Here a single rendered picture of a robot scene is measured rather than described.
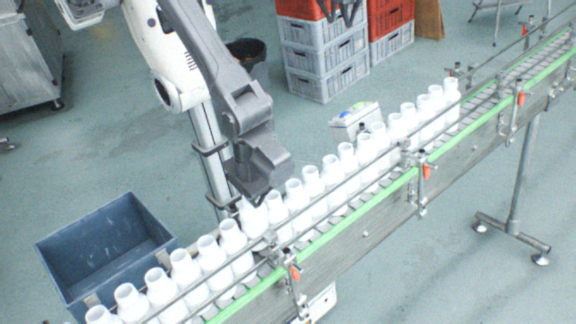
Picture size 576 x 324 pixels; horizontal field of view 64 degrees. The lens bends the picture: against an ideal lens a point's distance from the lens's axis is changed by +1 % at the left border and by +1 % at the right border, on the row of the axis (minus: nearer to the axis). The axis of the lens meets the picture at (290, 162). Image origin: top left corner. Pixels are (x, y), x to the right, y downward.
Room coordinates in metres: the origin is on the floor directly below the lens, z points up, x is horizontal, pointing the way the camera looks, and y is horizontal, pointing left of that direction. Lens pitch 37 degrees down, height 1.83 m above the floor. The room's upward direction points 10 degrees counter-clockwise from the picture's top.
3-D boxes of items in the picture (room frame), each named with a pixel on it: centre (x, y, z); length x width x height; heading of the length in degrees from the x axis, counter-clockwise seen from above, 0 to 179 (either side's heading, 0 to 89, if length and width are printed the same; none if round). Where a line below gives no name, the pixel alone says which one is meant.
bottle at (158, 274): (0.61, 0.30, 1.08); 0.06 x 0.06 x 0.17
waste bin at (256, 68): (2.93, 0.24, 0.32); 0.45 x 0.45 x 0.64
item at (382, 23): (3.92, -0.97, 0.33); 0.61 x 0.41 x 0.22; 126
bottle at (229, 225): (0.71, 0.15, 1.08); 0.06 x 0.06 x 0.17
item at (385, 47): (3.92, -0.97, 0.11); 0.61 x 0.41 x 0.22; 126
